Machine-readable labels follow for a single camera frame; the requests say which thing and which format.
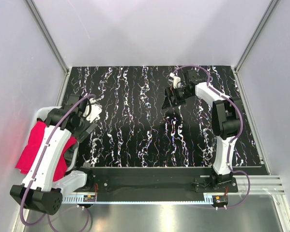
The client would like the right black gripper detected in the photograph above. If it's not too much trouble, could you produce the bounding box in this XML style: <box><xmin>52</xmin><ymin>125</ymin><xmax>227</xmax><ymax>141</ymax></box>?
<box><xmin>161</xmin><ymin>86</ymin><xmax>193</xmax><ymax>110</ymax></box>

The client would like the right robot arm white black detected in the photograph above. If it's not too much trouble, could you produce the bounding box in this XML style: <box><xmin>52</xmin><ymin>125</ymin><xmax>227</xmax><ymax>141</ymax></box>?
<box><xmin>162</xmin><ymin>70</ymin><xmax>244</xmax><ymax>192</ymax></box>

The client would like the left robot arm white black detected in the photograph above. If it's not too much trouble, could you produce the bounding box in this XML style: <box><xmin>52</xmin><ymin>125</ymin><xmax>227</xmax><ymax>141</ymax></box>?
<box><xmin>10</xmin><ymin>94</ymin><xmax>102</xmax><ymax>215</ymax></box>

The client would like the white plastic laundry basket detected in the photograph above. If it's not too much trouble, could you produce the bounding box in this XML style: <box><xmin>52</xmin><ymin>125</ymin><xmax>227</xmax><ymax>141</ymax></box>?
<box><xmin>34</xmin><ymin>105</ymin><xmax>79</xmax><ymax>194</ymax></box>

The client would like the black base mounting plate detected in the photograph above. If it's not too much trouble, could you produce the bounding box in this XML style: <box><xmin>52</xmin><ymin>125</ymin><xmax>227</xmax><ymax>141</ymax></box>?
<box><xmin>81</xmin><ymin>167</ymin><xmax>238</xmax><ymax>199</ymax></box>

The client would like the left small connector board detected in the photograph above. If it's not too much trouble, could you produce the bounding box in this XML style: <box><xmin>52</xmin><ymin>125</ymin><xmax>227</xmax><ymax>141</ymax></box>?
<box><xmin>83</xmin><ymin>194</ymin><xmax>96</xmax><ymax>202</ymax></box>

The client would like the small connector board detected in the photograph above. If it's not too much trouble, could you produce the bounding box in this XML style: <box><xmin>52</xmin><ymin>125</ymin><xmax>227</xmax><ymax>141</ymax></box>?
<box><xmin>214</xmin><ymin>195</ymin><xmax>229</xmax><ymax>204</ymax></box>
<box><xmin>83</xmin><ymin>194</ymin><xmax>96</xmax><ymax>202</ymax></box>

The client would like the right small connector board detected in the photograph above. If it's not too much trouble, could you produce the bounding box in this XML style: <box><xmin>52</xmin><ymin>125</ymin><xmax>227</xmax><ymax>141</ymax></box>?
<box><xmin>214</xmin><ymin>195</ymin><xmax>229</xmax><ymax>204</ymax></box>

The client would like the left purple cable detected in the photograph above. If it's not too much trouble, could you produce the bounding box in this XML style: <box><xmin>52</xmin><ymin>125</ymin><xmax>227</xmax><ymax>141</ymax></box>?
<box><xmin>20</xmin><ymin>94</ymin><xmax>97</xmax><ymax>232</ymax></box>

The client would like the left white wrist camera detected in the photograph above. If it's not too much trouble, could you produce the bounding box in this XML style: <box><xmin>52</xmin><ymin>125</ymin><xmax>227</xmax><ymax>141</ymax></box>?
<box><xmin>82</xmin><ymin>100</ymin><xmax>102</xmax><ymax>123</ymax></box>

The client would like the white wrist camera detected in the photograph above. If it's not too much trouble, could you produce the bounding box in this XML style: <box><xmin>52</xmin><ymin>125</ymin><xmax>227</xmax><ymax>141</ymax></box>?
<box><xmin>169</xmin><ymin>72</ymin><xmax>182</xmax><ymax>88</ymax></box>
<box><xmin>82</xmin><ymin>100</ymin><xmax>102</xmax><ymax>123</ymax></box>

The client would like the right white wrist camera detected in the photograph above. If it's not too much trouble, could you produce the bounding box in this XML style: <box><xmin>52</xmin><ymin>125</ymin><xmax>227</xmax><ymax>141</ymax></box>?
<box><xmin>169</xmin><ymin>72</ymin><xmax>182</xmax><ymax>88</ymax></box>

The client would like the white slotted cable duct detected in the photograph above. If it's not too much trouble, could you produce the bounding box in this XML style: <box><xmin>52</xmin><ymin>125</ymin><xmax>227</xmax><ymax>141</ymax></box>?
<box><xmin>62</xmin><ymin>193</ymin><xmax>214</xmax><ymax>205</ymax></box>

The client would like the left aluminium frame post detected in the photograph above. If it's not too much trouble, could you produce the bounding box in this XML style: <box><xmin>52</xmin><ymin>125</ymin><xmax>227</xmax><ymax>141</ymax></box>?
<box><xmin>25</xmin><ymin>0</ymin><xmax>72</xmax><ymax>75</ymax></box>

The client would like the aluminium frame post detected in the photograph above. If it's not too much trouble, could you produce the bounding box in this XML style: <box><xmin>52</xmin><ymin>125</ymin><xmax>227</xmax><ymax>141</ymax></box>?
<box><xmin>25</xmin><ymin>0</ymin><xmax>72</xmax><ymax>75</ymax></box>
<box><xmin>234</xmin><ymin>0</ymin><xmax>281</xmax><ymax>73</ymax></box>

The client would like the aluminium rail profile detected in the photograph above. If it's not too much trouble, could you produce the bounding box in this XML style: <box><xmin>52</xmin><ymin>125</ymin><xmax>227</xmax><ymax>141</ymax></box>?
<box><xmin>235</xmin><ymin>175</ymin><xmax>285</xmax><ymax>195</ymax></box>

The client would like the right aluminium frame post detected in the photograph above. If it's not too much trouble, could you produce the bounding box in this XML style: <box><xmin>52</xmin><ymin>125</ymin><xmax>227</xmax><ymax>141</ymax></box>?
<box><xmin>234</xmin><ymin>0</ymin><xmax>281</xmax><ymax>73</ymax></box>

